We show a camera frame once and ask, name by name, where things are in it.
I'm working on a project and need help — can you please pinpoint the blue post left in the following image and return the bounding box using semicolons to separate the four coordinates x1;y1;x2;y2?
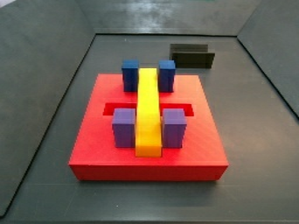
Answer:
122;59;139;92

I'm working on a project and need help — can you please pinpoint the red base board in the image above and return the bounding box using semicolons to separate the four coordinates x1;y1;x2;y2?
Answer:
69;74;230;181

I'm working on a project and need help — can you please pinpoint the blue post right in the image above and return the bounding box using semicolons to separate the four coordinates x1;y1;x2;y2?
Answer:
158;60;175;93

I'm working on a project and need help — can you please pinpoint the black angle fixture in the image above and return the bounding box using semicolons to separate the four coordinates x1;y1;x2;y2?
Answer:
170;44;215;69

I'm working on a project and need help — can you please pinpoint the purple post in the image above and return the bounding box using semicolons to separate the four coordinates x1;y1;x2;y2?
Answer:
163;108;187;149
112;108;136;148

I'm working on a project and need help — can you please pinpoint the yellow arched bar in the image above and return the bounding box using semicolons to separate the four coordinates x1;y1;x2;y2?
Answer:
135;68;163;158

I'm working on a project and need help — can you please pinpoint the purple post right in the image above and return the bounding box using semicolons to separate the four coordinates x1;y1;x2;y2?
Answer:
112;108;136;148

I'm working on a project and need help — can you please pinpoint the purple post left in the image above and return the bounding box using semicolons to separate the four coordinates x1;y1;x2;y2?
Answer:
163;108;187;149

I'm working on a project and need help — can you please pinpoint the blue post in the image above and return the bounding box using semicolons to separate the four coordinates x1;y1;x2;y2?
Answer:
122;59;139;92
158;60;175;93

